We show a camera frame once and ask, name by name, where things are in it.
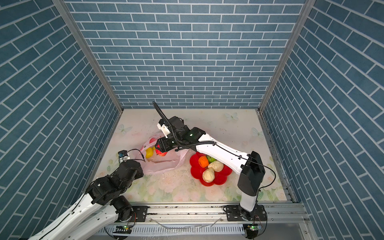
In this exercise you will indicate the red flower-shaped plate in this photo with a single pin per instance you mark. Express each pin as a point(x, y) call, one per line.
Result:
point(197, 171)

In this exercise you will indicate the orange fake fruit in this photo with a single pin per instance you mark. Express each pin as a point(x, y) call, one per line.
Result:
point(203, 162)

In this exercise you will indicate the pink plastic bag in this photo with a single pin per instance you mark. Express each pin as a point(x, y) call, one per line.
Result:
point(157, 164)

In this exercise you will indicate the beige fake fruit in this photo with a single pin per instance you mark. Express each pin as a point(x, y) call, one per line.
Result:
point(216, 166)
point(208, 176)

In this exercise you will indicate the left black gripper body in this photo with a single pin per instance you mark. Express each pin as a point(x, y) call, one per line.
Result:
point(140, 173)

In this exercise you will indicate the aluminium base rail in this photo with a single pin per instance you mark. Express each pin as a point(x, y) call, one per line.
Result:
point(267, 219)

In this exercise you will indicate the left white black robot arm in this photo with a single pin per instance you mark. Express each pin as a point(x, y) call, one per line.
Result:
point(102, 204)

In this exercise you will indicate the metal corner post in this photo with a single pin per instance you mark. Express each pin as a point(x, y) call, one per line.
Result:
point(81, 41)
point(304, 14)

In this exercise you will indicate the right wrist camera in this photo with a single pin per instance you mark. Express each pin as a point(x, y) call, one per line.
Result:
point(164, 129)

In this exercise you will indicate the red fake strawberry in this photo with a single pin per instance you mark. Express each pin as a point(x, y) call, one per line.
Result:
point(159, 153)

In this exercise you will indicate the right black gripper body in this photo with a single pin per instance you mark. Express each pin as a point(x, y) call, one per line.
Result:
point(172, 141)

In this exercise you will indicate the yellow fake lemon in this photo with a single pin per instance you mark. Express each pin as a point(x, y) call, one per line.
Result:
point(149, 153)

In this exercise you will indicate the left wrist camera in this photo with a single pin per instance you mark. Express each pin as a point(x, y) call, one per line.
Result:
point(123, 156)

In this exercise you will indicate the green fake kiwi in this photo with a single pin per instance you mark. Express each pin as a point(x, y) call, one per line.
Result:
point(211, 159)

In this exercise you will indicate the left metal corner post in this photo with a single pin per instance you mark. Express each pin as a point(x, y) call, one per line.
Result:
point(81, 41)

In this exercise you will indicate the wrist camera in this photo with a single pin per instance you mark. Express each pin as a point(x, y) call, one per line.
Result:
point(164, 129)
point(123, 156)

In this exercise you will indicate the right metal corner post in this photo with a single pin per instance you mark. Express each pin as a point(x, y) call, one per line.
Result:
point(304, 14)

